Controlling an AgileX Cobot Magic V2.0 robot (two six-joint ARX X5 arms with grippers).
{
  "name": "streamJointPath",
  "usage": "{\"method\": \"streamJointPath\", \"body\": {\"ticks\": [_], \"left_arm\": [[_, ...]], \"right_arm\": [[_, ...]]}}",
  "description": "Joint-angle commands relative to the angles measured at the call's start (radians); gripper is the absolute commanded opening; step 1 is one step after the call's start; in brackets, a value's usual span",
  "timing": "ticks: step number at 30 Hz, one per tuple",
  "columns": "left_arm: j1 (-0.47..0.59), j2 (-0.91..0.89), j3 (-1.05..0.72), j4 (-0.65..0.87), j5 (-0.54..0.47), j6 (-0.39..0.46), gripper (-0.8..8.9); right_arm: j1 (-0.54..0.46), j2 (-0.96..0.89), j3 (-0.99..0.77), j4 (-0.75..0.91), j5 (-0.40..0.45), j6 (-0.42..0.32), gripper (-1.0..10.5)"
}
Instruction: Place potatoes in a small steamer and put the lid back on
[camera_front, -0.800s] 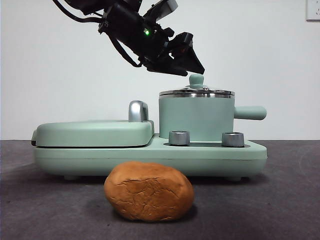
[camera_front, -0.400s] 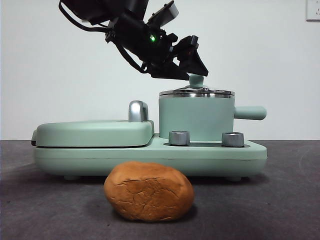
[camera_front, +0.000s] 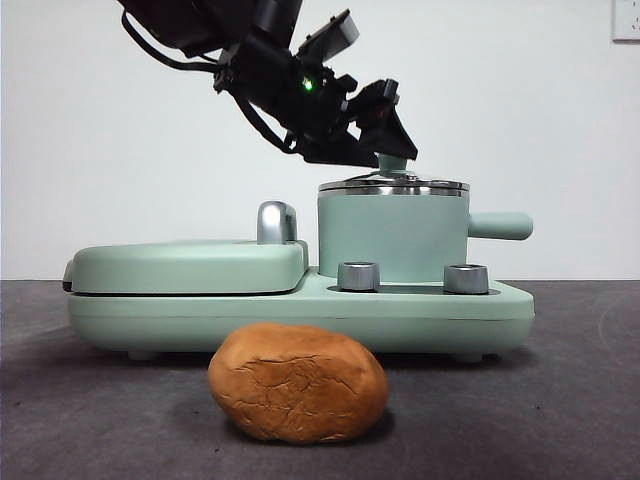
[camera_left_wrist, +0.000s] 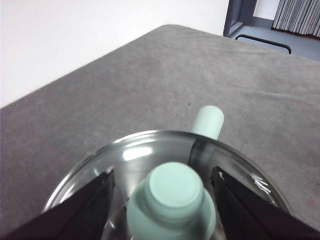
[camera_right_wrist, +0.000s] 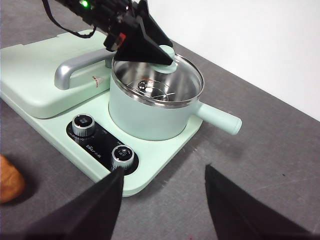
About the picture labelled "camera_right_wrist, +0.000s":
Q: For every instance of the green breakfast maker base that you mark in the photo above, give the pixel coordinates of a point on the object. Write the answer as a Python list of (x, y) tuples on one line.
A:
[(155, 155)]

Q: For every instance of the glass lid with green knob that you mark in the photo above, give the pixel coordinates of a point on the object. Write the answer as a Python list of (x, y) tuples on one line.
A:
[(180, 80)]

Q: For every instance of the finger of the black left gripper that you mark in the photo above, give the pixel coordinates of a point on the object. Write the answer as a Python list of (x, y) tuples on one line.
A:
[(152, 27), (142, 47)]

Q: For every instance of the silver control knob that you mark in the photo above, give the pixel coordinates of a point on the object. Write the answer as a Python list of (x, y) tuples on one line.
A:
[(122, 156), (83, 123)]

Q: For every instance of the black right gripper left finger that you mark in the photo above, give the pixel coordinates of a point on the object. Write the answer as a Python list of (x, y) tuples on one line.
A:
[(95, 212)]

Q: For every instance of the brown potato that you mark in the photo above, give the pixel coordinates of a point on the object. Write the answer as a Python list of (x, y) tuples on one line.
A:
[(10, 180)]

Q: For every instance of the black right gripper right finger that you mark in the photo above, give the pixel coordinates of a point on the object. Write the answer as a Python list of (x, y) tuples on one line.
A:
[(240, 215)]

